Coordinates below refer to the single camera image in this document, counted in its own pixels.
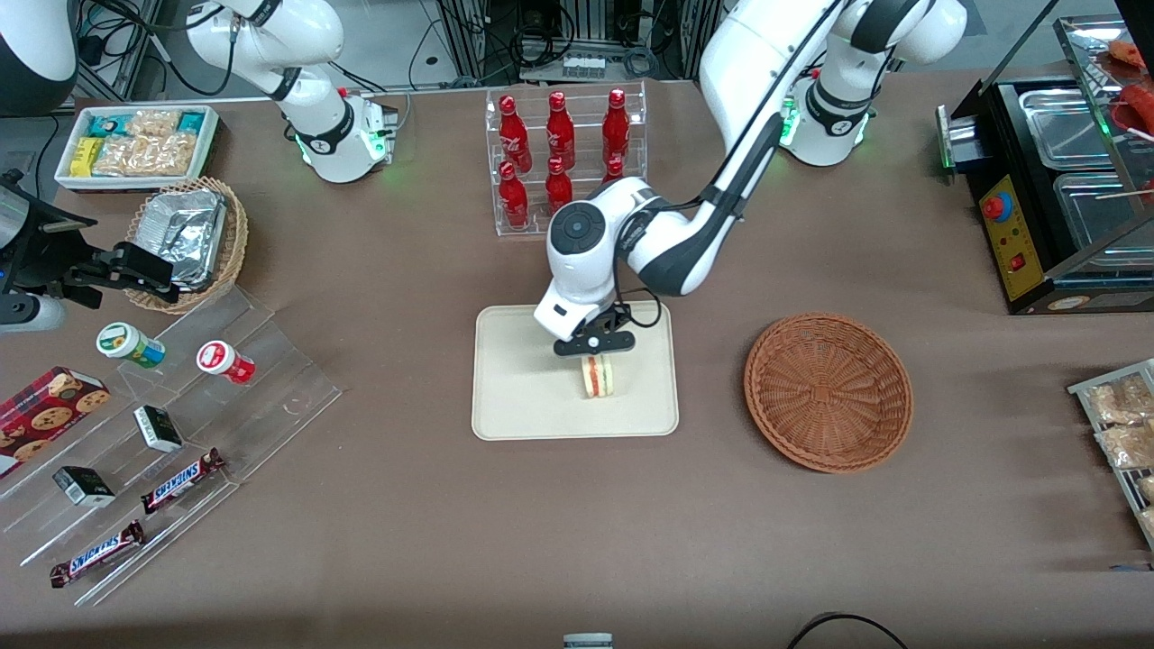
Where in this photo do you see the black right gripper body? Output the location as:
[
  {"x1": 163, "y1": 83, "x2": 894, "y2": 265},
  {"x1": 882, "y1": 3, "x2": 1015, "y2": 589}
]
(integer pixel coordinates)
[{"x1": 0, "y1": 176, "x2": 118, "y2": 307}]

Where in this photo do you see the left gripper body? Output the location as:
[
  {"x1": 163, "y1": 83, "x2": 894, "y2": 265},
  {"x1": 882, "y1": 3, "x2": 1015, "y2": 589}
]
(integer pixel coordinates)
[{"x1": 534, "y1": 287, "x2": 637, "y2": 357}]

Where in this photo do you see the triangular sandwich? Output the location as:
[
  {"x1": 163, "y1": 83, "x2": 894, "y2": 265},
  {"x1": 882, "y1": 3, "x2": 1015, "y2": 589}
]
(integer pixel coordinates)
[{"x1": 580, "y1": 353, "x2": 622, "y2": 399}]

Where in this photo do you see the beige rectangular tray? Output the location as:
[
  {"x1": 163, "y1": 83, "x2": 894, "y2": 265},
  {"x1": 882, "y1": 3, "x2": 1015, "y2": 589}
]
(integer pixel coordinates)
[{"x1": 472, "y1": 301, "x2": 680, "y2": 442}]

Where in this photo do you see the light tan wicker basket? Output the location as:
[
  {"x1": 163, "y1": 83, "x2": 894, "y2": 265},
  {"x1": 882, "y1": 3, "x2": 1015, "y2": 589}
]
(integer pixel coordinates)
[{"x1": 124, "y1": 177, "x2": 250, "y2": 315}]

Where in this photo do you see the brown wicker basket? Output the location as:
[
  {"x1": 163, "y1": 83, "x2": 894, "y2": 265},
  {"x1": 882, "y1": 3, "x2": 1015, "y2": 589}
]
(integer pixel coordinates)
[{"x1": 744, "y1": 312, "x2": 914, "y2": 474}]

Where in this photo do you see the tray of packaged pastries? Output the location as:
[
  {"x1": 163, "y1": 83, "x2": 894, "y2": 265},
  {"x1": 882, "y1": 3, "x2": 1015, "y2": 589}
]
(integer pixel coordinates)
[{"x1": 1067, "y1": 359, "x2": 1154, "y2": 551}]

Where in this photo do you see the silver foil container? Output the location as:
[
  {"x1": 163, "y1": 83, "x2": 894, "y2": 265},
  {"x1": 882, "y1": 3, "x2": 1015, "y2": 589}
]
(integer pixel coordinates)
[{"x1": 135, "y1": 189, "x2": 228, "y2": 291}]

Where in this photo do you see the green lid cup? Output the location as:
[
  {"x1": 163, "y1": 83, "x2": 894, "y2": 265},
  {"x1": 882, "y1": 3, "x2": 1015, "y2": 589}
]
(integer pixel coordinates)
[{"x1": 96, "y1": 322, "x2": 167, "y2": 370}]

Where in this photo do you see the red lid cup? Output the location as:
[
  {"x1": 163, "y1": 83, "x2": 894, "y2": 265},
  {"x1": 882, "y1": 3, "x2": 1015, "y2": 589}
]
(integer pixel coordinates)
[{"x1": 197, "y1": 340, "x2": 256, "y2": 386}]

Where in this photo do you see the clear acrylic bottle rack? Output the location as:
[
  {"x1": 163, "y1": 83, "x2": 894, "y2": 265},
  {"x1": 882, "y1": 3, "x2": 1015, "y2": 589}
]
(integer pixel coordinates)
[{"x1": 484, "y1": 79, "x2": 648, "y2": 238}]

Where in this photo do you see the large clear cracker bag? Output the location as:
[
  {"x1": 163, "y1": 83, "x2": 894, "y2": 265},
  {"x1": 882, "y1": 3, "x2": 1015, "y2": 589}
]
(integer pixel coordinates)
[{"x1": 93, "y1": 133, "x2": 201, "y2": 178}]

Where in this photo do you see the white rectangular snack bin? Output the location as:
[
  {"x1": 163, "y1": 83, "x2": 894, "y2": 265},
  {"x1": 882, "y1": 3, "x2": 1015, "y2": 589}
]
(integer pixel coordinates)
[{"x1": 54, "y1": 105, "x2": 221, "y2": 193}]

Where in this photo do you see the small black box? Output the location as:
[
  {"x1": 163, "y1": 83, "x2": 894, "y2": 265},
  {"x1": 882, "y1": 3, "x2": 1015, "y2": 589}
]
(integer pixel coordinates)
[
  {"x1": 52, "y1": 465, "x2": 116, "y2": 507},
  {"x1": 133, "y1": 406, "x2": 184, "y2": 453}
]

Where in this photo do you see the small clear cracker bag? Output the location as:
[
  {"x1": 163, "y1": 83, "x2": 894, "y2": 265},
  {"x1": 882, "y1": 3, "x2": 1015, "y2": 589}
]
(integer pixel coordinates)
[{"x1": 126, "y1": 110, "x2": 181, "y2": 138}]

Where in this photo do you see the red chocolate chip cookie box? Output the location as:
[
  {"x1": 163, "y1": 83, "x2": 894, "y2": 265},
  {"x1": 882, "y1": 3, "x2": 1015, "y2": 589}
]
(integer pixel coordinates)
[{"x1": 0, "y1": 366, "x2": 112, "y2": 480}]

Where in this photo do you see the clear acrylic stepped display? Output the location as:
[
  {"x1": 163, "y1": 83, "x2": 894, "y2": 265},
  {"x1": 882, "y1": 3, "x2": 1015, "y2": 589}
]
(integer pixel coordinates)
[{"x1": 0, "y1": 285, "x2": 344, "y2": 607}]

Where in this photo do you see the Snickers bar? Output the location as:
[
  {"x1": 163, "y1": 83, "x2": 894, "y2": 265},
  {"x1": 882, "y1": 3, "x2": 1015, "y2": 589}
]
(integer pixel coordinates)
[
  {"x1": 49, "y1": 520, "x2": 146, "y2": 589},
  {"x1": 140, "y1": 448, "x2": 226, "y2": 516}
]

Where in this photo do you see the black food warmer machine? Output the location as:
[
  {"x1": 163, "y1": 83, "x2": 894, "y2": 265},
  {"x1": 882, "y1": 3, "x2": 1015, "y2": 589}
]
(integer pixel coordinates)
[{"x1": 938, "y1": 14, "x2": 1154, "y2": 316}]

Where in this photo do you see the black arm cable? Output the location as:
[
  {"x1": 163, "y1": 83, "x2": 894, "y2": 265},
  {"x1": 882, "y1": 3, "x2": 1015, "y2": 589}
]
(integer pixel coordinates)
[{"x1": 708, "y1": 0, "x2": 848, "y2": 222}]

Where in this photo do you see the black looped cable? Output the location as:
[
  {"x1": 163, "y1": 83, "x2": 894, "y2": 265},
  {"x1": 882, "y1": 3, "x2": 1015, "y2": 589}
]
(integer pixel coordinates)
[{"x1": 786, "y1": 613, "x2": 910, "y2": 649}]

